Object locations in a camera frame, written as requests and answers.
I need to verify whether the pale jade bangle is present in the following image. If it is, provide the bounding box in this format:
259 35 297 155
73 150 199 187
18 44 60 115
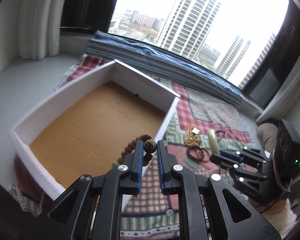
207 129 219 154

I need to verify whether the black leather wristwatch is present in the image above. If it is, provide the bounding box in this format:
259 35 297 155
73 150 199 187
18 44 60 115
215 130 226 141

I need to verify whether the dark wooden bead bracelet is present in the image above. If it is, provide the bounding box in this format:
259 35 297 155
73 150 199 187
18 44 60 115
186 146 203 164

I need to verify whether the gold chain necklace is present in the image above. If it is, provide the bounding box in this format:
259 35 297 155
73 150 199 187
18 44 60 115
184 125 203 147

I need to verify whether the tan wooden bead bracelet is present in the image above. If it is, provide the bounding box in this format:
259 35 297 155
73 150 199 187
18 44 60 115
116 134 158 167

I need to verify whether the gold bangle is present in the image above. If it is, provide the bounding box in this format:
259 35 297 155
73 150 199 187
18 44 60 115
200 147 211 163

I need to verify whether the green jade pendant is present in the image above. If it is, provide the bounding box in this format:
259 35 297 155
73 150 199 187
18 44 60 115
183 158 198 170

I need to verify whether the beige cushion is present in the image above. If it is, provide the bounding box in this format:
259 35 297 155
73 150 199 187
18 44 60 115
256 123 278 152

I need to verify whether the white fleece sleeve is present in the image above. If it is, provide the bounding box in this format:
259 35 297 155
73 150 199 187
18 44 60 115
261 199 297 238

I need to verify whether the patchwork plaid cloth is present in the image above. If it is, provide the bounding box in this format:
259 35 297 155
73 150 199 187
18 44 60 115
8 55 256 240

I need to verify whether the white cardboard box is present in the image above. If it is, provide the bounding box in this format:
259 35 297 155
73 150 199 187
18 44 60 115
9 60 180 199

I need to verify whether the white curtain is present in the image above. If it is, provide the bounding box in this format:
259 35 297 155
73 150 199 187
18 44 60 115
18 0 64 60

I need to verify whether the black cable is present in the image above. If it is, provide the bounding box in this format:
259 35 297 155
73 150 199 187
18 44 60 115
261 194 285 214

